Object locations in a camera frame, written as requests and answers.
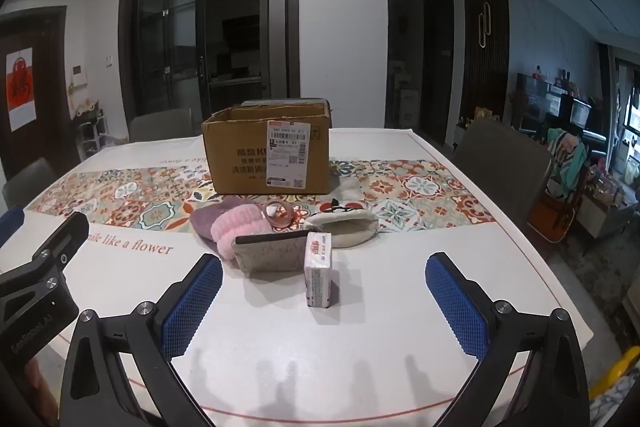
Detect red and white door poster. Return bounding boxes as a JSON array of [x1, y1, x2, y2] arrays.
[[6, 48, 36, 132]]

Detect brown cardboard box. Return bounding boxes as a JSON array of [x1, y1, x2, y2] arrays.
[[201, 99, 333, 196]]

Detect dark wooden door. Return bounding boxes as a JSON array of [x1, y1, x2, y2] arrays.
[[0, 6, 68, 180]]

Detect dark framed sliding glass door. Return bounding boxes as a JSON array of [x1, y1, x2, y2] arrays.
[[120, 0, 301, 142]]

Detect large grey dining chair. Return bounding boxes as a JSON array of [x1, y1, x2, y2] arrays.
[[451, 118, 555, 228]]

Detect white shoe rack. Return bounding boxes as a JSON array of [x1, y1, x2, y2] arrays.
[[75, 99, 108, 160]]

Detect dark interior door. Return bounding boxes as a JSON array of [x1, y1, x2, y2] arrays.
[[422, 0, 456, 148]]

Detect white tissue packet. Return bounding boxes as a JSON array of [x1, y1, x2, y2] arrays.
[[303, 231, 335, 309]]

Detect dark wall panel gold loops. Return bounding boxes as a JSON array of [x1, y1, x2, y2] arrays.
[[461, 0, 511, 125]]

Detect dark glass display cabinet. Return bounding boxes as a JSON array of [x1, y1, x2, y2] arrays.
[[515, 72, 617, 148]]

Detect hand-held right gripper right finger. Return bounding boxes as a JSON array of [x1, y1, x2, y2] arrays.
[[425, 251, 592, 427]]

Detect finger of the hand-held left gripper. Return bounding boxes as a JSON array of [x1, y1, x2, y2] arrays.
[[0, 206, 25, 249], [0, 211, 91, 315]]

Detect grey and black oven mitt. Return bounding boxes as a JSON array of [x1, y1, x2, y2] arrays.
[[304, 199, 381, 249]]

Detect colourful hanging clothes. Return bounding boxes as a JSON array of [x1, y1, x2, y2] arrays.
[[546, 128, 590, 198]]

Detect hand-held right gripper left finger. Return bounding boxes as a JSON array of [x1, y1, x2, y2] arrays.
[[57, 253, 224, 427]]

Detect purple fuzzy cloth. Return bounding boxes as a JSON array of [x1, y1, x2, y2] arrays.
[[190, 199, 261, 240]]

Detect pink fluffy headband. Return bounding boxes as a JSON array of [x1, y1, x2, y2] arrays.
[[210, 207, 268, 260]]

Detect beige zipper pouch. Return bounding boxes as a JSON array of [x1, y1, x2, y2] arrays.
[[231, 229, 313, 278]]

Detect orange chair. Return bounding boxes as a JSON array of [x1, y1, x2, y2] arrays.
[[529, 193, 577, 244]]

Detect yellow plastic object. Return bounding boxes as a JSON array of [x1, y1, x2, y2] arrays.
[[592, 346, 640, 400]]

